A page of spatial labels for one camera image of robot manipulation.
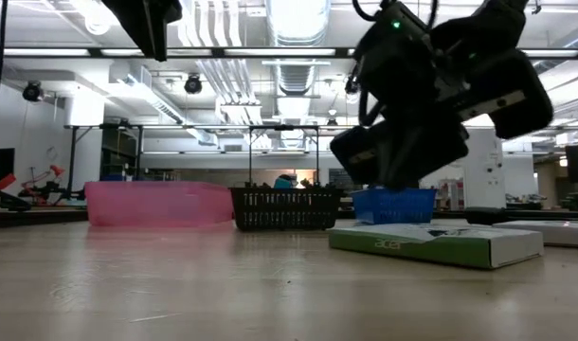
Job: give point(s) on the black metal rack frame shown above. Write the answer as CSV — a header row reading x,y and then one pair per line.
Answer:
x,y
283,127
72,156

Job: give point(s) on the translucent pink plastic bin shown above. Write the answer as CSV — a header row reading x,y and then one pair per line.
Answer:
x,y
156,203

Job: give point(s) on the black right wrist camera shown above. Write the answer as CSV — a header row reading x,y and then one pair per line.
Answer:
x,y
393,57

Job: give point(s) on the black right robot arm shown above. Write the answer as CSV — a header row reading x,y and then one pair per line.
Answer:
x,y
478,33

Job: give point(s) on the white cardboard box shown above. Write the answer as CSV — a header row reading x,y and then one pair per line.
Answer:
x,y
568,234

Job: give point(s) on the blue plastic bin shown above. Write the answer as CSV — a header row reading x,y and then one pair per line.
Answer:
x,y
398,208

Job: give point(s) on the person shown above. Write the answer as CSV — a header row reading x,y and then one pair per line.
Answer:
x,y
284,181

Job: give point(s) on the black slotted plastic basket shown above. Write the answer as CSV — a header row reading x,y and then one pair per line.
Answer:
x,y
284,208

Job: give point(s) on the silver round ceiling duct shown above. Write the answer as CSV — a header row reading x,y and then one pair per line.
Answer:
x,y
296,71

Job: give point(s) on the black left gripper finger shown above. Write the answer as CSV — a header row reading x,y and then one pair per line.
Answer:
x,y
159,28
128,14

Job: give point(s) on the white box with green side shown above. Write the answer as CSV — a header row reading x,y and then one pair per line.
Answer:
x,y
412,248

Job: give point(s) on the black ceiling spotlight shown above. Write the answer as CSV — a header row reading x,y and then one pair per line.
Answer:
x,y
350,86
31,91
193,84

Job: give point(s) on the white pillar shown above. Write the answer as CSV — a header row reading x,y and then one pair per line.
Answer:
x,y
483,175

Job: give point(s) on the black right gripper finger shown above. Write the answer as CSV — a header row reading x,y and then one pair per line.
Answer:
x,y
395,156
431,147

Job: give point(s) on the white rectangular ceiling duct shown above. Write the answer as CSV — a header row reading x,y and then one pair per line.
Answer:
x,y
142,95

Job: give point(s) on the dark storage shelf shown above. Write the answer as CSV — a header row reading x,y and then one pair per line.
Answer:
x,y
118,156

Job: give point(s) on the long overhead light rail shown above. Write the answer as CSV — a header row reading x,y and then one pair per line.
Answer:
x,y
42,52

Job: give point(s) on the red and black background machine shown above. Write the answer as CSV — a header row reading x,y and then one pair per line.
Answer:
x,y
49,189

